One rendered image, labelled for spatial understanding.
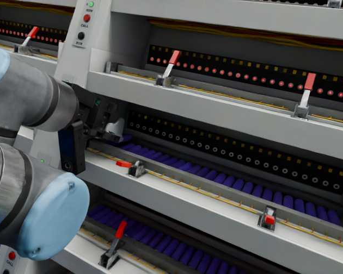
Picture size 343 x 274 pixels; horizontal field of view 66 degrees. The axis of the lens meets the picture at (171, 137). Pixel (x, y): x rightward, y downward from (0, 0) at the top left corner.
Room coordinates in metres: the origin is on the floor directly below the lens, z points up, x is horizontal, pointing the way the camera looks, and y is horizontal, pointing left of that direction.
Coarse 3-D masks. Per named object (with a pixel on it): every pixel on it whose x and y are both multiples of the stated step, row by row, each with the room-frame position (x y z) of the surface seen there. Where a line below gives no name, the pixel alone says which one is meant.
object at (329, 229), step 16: (96, 144) 0.62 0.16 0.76; (128, 160) 0.59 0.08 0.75; (144, 160) 0.57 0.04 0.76; (160, 176) 0.54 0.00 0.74; (176, 176) 0.54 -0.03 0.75; (192, 176) 0.53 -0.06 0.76; (224, 192) 0.51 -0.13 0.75; (240, 192) 0.50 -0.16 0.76; (256, 208) 0.49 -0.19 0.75; (288, 208) 0.47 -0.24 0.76; (288, 224) 0.45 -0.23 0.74; (304, 224) 0.45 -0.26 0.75; (320, 224) 0.44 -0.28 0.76
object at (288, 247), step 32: (128, 128) 0.74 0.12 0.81; (96, 160) 0.58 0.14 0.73; (224, 160) 0.64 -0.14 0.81; (128, 192) 0.53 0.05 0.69; (160, 192) 0.50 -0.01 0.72; (192, 192) 0.52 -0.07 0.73; (320, 192) 0.56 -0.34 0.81; (192, 224) 0.48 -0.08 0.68; (224, 224) 0.46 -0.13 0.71; (256, 224) 0.45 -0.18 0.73; (288, 256) 0.42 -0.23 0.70; (320, 256) 0.40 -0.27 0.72
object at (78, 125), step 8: (64, 128) 0.49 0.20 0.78; (72, 128) 0.48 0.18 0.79; (80, 128) 0.50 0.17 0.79; (64, 136) 0.50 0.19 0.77; (72, 136) 0.49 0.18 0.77; (80, 136) 0.50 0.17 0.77; (64, 144) 0.51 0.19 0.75; (72, 144) 0.50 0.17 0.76; (80, 144) 0.51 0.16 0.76; (64, 152) 0.52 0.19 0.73; (72, 152) 0.50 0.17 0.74; (80, 152) 0.51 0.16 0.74; (64, 160) 0.52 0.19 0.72; (72, 160) 0.51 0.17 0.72; (80, 160) 0.52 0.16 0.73; (64, 168) 0.53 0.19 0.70; (72, 168) 0.52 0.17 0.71; (80, 168) 0.52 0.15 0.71
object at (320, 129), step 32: (96, 64) 0.61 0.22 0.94; (128, 64) 0.72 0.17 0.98; (160, 64) 0.73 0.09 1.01; (192, 64) 0.69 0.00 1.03; (224, 64) 0.66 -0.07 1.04; (256, 64) 0.62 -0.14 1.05; (128, 96) 0.56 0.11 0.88; (160, 96) 0.53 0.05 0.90; (192, 96) 0.50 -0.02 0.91; (224, 96) 0.55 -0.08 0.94; (256, 96) 0.52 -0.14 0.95; (288, 96) 0.60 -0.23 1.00; (320, 96) 0.58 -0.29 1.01; (256, 128) 0.46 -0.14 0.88; (288, 128) 0.44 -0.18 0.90; (320, 128) 0.42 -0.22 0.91
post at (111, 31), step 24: (72, 24) 0.62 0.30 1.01; (96, 24) 0.60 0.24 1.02; (120, 24) 0.65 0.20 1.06; (144, 24) 0.74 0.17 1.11; (72, 48) 0.62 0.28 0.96; (96, 48) 0.60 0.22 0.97; (120, 48) 0.67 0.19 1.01; (144, 48) 0.77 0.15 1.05; (72, 72) 0.61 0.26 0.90; (48, 144) 0.61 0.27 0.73; (96, 192) 0.76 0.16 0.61; (0, 264) 0.62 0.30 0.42; (24, 264) 0.60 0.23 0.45; (48, 264) 0.66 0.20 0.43
